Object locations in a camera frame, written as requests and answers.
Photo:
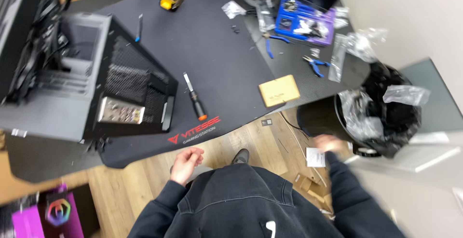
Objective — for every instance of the person's right hand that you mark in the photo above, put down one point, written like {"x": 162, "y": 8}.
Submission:
{"x": 328, "y": 144}

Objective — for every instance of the person's left hand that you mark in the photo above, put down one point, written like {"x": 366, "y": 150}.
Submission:
{"x": 184, "y": 167}

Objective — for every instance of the person's right fingers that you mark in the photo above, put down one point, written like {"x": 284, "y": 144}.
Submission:
{"x": 320, "y": 142}

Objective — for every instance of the person's left fingers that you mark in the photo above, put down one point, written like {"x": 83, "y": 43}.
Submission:
{"x": 194, "y": 155}

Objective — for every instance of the white paper slip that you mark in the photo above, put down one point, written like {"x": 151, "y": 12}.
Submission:
{"x": 315, "y": 157}

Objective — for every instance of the crumpled plastic wrap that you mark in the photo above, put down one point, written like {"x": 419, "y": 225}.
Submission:
{"x": 356, "y": 116}

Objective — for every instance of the cardboard scraps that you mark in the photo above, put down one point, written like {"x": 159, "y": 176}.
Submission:
{"x": 311, "y": 187}

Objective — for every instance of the person's grey shoe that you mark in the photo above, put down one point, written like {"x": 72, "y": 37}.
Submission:
{"x": 241, "y": 156}

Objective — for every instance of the small black tag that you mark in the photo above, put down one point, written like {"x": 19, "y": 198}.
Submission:
{"x": 266, "y": 122}

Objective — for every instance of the black trash bin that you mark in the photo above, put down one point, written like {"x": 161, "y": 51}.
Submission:
{"x": 372, "y": 118}

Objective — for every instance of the small cardboard box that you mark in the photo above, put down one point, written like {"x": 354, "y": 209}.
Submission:
{"x": 279, "y": 90}

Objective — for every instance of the person's dark hooded sweatshirt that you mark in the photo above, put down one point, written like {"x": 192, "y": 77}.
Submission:
{"x": 238, "y": 205}

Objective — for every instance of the long clear plastic bag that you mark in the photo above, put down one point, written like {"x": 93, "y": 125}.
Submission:
{"x": 338, "y": 57}
{"x": 264, "y": 11}

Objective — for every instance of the black desk mat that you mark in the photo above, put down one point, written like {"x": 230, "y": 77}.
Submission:
{"x": 181, "y": 67}

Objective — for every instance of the blue purple parts box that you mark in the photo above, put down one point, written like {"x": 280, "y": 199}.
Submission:
{"x": 304, "y": 21}

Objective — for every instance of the black mesh computer case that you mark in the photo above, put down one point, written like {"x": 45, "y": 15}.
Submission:
{"x": 83, "y": 82}

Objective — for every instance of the thin blue tipped screwdriver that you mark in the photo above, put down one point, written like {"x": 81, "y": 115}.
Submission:
{"x": 139, "y": 28}

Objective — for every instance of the purple printed box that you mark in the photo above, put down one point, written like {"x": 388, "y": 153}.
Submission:
{"x": 54, "y": 212}

